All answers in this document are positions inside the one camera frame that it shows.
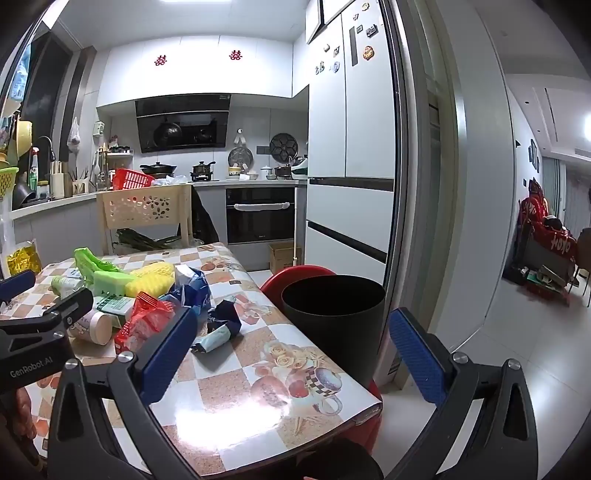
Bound person's left hand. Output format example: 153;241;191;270
11;387;40;441

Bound white knife block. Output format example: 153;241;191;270
50;161;65;199

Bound green plastic basket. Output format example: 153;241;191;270
0;166;20;199

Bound red snack packet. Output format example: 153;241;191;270
113;293;181;356

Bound black wok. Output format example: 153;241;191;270
140;161;177;180

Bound cardboard box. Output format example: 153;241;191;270
269;242;303;276

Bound red printed blanket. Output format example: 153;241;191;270
517;180;580;278

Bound gold foil packet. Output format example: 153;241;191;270
6;240;43;278

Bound grey sliding door frame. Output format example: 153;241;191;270
383;0;462;388

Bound dark round patterned tray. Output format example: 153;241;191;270
269;132;300;163

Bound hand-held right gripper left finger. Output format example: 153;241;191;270
47;307;204;480

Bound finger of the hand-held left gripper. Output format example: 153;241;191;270
28;287;94;332
0;270;37;306

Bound black built-in oven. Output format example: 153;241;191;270
225;187;297;245

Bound white green bottle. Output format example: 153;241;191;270
50;274;95;298

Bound dark blue wrapper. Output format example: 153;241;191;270
205;299;243;340

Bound black cloth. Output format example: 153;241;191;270
191;187;222;245

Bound white refrigerator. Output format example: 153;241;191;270
305;0;400;278

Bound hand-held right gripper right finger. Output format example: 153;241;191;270
383;307;539;480

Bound black trash bin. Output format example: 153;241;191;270
281;274;386;391

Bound black cooking pot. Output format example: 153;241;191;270
190;160;216;182

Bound person's dark clothed leg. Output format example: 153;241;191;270
259;436;384;480

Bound black range hood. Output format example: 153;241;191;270
135;93;232;154

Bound green leafy vegetables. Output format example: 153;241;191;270
115;228;185;250

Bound round metal steamer plate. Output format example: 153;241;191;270
228;145;254;169

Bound patterned checked tablecloth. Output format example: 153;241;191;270
0;242;384;478

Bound group of fridge magnets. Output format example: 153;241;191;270
314;2;382;77

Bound white paper cup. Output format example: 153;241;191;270
67;308;114;344

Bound yellow foam fruit net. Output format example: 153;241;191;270
124;261;176;298

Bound red plastic basket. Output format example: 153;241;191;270
112;168;155;191

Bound red plastic stool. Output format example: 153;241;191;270
260;264;385;462

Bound black kitchen faucet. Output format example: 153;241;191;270
36;135;57;195

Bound blue plastic bag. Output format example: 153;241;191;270
159;265;213;324

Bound yellow colander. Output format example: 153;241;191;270
7;121;34;160

